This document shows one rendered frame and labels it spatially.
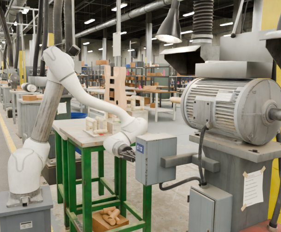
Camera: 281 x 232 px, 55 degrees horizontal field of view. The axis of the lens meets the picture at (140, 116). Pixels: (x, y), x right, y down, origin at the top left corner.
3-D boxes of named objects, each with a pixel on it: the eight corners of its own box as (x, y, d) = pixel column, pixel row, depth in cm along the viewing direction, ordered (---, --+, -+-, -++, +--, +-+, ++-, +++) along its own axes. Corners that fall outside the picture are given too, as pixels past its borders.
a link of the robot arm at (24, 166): (4, 195, 142) (1, 154, 138) (14, 181, 159) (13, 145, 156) (37, 193, 144) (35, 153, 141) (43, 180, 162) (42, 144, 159)
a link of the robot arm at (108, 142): (107, 147, 149) (125, 132, 154) (97, 141, 162) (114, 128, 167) (116, 161, 153) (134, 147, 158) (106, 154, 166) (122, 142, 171)
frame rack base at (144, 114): (148, 131, 219) (148, 110, 217) (131, 133, 212) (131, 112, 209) (132, 126, 243) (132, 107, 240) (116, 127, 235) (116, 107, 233)
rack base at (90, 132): (112, 135, 205) (112, 134, 204) (94, 137, 197) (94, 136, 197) (99, 129, 228) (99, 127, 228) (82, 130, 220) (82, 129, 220)
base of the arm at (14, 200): (5, 211, 136) (4, 200, 135) (8, 193, 156) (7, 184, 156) (43, 205, 143) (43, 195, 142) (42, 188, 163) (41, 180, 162)
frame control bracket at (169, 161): (199, 161, 122) (200, 153, 122) (165, 168, 113) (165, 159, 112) (194, 159, 126) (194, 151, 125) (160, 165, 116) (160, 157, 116)
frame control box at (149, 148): (206, 202, 113) (209, 142, 110) (164, 215, 103) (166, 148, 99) (171, 182, 134) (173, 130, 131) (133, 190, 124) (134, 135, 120)
